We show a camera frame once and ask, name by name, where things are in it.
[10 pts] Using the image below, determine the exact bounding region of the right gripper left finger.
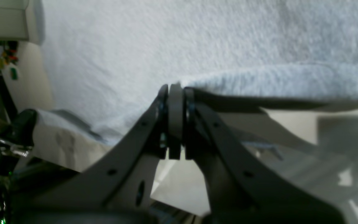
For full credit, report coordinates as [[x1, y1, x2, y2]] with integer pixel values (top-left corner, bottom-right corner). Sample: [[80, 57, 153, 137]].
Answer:
[[12, 85, 168, 224]]

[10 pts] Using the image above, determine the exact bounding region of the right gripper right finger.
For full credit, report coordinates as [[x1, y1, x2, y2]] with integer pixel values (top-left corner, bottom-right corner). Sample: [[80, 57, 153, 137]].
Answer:
[[184, 88, 345, 224]]

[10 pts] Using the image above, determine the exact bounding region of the grey T-shirt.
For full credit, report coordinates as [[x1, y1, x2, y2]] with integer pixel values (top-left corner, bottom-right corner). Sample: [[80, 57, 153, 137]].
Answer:
[[31, 0, 358, 156]]

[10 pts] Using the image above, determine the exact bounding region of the left grey partition panel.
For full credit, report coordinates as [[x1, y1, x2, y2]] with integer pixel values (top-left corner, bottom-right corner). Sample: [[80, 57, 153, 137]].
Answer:
[[0, 0, 45, 44]]

